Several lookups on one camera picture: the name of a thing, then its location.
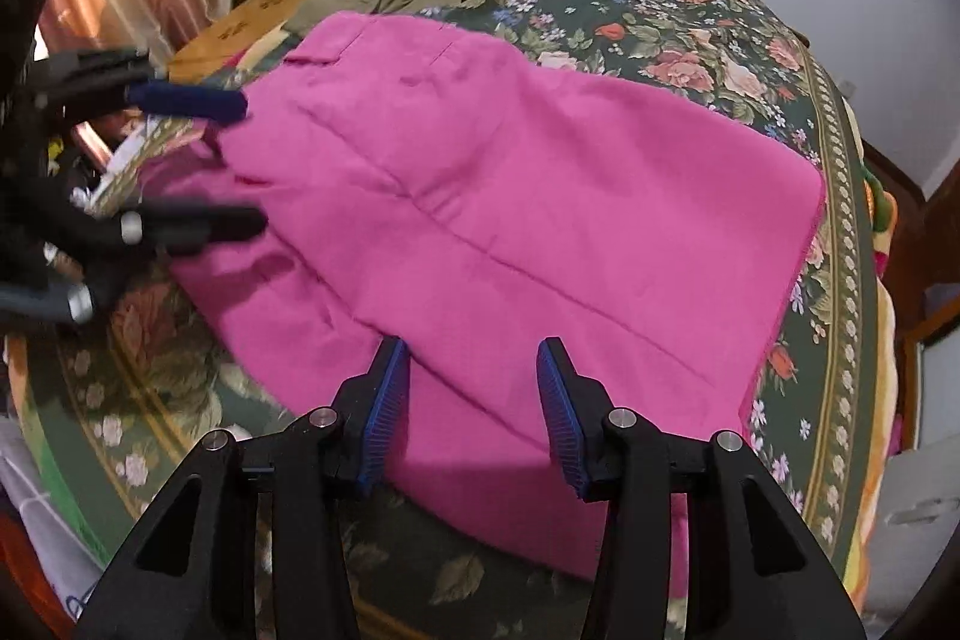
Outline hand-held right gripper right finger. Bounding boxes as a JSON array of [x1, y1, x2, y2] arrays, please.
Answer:
[[535, 335, 868, 640]]

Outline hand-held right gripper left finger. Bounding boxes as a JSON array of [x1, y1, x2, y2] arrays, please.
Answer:
[[75, 335, 411, 640]]

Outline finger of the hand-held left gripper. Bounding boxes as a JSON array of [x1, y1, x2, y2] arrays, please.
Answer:
[[31, 47, 249, 125], [0, 201, 269, 324]]

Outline pink pants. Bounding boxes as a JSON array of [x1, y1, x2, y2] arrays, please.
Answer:
[[139, 10, 827, 597]]

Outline brown cardboard piece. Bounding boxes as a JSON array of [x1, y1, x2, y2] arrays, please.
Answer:
[[169, 0, 353, 82]]

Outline white cloth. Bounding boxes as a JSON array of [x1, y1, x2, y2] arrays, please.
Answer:
[[0, 415, 106, 611]]

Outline orange striped blanket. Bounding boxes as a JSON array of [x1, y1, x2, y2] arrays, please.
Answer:
[[844, 156, 908, 611]]

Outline white box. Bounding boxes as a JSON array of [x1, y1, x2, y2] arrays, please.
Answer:
[[855, 437, 960, 633]]

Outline green floral blanket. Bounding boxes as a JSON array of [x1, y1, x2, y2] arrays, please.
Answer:
[[7, 0, 880, 640]]

